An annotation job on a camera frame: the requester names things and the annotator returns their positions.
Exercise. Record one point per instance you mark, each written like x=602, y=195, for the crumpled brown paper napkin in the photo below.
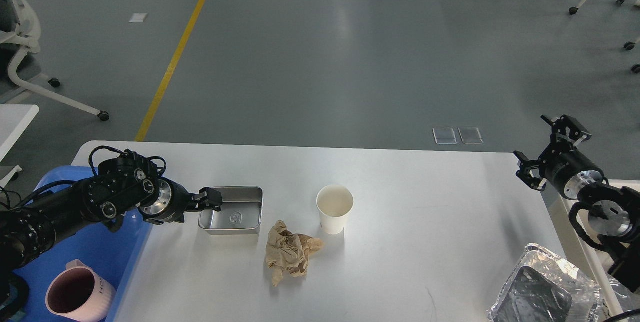
x=289, y=253

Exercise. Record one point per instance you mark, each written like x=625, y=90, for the clear floor plate left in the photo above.
x=444, y=135

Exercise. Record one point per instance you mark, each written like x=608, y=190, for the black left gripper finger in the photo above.
x=208, y=195
x=202, y=206

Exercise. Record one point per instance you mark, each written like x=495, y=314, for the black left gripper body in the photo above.
x=170, y=204

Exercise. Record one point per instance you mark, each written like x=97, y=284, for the white paper cup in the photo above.
x=334, y=204

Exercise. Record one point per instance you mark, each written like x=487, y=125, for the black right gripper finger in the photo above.
x=566, y=134
x=525, y=170

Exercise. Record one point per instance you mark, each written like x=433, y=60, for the pink ceramic mug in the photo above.
x=80, y=294

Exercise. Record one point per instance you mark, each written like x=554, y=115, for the white side table left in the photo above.
x=14, y=120

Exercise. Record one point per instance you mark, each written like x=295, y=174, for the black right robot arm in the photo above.
x=605, y=217

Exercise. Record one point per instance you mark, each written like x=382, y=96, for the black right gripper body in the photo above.
x=567, y=169

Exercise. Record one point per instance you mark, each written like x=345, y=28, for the clear floor plate right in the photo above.
x=471, y=135

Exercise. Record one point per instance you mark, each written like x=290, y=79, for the foil lined bin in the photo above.
x=544, y=286

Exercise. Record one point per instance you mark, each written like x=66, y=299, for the stainless steel rectangular tin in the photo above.
x=240, y=214

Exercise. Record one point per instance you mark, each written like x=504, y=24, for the white office chair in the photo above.
x=21, y=31

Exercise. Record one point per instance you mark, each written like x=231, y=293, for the clear floor plate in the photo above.
x=444, y=135
x=471, y=135

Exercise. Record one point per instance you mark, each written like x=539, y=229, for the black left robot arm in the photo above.
x=57, y=211

